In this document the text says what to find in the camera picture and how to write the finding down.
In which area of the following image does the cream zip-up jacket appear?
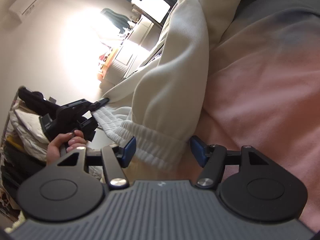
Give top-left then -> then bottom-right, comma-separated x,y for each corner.
93,0 -> 241,172

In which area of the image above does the person's left hand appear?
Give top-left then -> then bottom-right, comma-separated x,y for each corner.
46,130 -> 87,165

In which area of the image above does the pastel tie-dye bed cover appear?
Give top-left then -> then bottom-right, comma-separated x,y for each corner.
175,0 -> 320,233

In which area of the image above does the white dresser desk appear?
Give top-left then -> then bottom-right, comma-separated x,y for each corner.
98,16 -> 153,89

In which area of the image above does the vanity mirror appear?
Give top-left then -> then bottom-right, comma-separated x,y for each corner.
101,8 -> 132,34

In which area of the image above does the white chair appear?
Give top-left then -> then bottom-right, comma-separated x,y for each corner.
131,0 -> 170,28

